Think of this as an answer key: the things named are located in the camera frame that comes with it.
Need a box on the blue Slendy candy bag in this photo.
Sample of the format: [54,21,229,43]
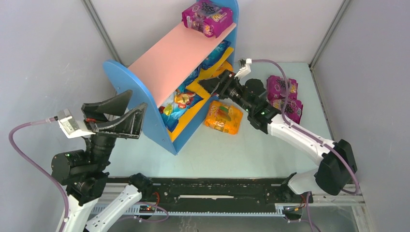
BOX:
[158,89,203,132]

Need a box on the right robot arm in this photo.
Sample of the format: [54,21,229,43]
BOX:
[198,70,359,195]

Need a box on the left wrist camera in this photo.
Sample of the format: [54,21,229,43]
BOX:
[57,109,88,139]

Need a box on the purple candy bag on shelf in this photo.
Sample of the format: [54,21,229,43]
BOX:
[182,0,233,38]

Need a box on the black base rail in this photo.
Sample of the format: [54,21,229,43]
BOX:
[102,174,308,216]

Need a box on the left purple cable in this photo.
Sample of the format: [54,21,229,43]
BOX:
[8,117,71,232]

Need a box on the blue wooden shelf unit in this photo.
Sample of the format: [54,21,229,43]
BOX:
[103,0,239,155]

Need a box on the orange candy bag on table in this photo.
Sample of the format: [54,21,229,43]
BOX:
[204,101,243,135]

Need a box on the purple candy bag near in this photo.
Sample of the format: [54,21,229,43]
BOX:
[270,99,304,124]

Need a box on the purple cable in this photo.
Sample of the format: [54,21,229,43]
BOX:
[251,59,361,231]
[8,117,71,232]

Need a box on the orange candy bag in shelf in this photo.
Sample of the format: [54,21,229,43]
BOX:
[211,61,234,77]

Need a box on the blue candy bag in shelf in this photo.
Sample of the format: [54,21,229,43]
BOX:
[201,40,231,70]

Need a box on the purple candy bag far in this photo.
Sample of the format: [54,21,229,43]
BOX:
[266,75,298,101]

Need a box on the blue Blendy candy bag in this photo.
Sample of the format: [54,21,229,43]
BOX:
[183,65,201,86]

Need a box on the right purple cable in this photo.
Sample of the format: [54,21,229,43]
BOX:
[251,59,361,231]

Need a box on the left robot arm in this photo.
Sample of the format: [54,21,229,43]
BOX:
[51,90,153,232]

